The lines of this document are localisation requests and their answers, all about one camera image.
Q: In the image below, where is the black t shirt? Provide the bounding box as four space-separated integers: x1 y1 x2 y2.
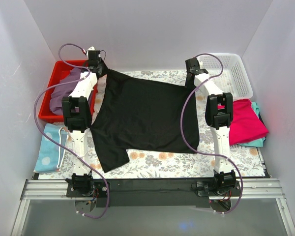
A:
90 69 200 173

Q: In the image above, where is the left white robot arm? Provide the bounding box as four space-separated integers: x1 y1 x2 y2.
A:
61 47 103 198

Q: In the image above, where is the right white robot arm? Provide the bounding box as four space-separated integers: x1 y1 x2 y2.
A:
180 57 236 196

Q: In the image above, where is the white perforated plastic basket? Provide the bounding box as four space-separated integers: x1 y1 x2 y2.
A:
197 53 253 100

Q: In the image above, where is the red plastic bin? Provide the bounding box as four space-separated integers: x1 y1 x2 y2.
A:
38 59 99 124

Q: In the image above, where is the purple crumpled t shirt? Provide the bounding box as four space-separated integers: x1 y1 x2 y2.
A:
49 68 81 116

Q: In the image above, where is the magenta folded t shirt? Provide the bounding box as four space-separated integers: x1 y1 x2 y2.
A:
229 99 268 148

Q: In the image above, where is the dark blue folded t shirt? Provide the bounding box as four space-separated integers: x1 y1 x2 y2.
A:
258 112 266 127

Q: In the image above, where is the teal folded t shirt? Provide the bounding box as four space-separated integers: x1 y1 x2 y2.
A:
237 102 268 148

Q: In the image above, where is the light blue dotted cloth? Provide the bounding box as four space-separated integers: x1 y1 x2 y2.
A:
34 123 69 173

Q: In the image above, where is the floral patterned table mat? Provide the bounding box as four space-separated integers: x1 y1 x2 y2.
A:
38 70 266 180

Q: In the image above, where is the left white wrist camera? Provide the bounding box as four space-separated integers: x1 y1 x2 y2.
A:
87 46 95 52

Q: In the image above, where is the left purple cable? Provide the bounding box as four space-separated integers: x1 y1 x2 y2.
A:
33 43 111 219

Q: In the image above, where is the purple cable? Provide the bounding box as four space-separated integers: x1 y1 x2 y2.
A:
33 43 111 219
180 53 244 215

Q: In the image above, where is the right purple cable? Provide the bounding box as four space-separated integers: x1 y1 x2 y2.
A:
180 53 244 215

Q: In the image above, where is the aluminium mounting rail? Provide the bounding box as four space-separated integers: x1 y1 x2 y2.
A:
21 178 285 200

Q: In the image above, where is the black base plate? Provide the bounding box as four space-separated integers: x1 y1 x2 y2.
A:
65 178 242 207

